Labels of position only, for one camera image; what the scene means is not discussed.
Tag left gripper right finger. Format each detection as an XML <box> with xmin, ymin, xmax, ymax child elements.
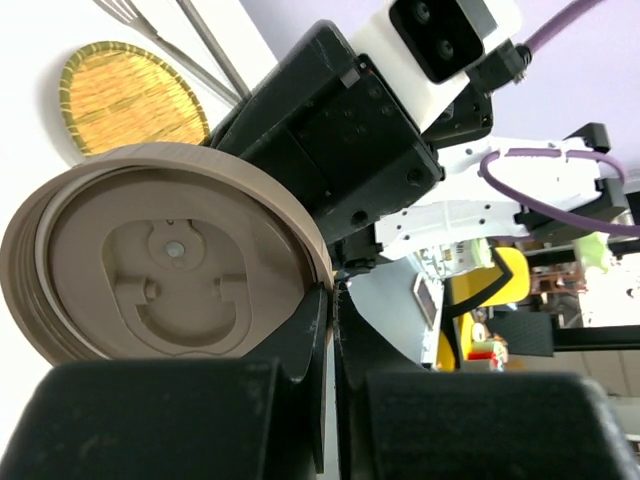
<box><xmin>333</xmin><ymin>285</ymin><xmax>639</xmax><ymax>479</ymax></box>

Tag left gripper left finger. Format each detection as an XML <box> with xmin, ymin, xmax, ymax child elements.
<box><xmin>1</xmin><ymin>286</ymin><xmax>328</xmax><ymax>479</ymax></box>

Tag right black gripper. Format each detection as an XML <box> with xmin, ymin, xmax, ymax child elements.
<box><xmin>208</xmin><ymin>21</ymin><xmax>444</xmax><ymax>273</ymax></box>

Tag taupe round lid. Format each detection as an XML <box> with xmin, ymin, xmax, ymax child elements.
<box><xmin>1</xmin><ymin>143</ymin><xmax>333</xmax><ymax>365</ymax></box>

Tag steel food tongs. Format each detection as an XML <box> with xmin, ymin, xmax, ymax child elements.
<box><xmin>94</xmin><ymin>0</ymin><xmax>251</xmax><ymax>107</ymax></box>

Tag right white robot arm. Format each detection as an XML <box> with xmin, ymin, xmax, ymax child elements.
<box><xmin>208</xmin><ymin>13</ymin><xmax>638</xmax><ymax>275</ymax></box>

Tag round bamboo tray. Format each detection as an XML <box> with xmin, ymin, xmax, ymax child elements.
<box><xmin>58</xmin><ymin>41</ymin><xmax>210</xmax><ymax>157</ymax></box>

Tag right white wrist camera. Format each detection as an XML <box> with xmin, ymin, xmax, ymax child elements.
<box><xmin>349</xmin><ymin>0</ymin><xmax>522</xmax><ymax>132</ymax></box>

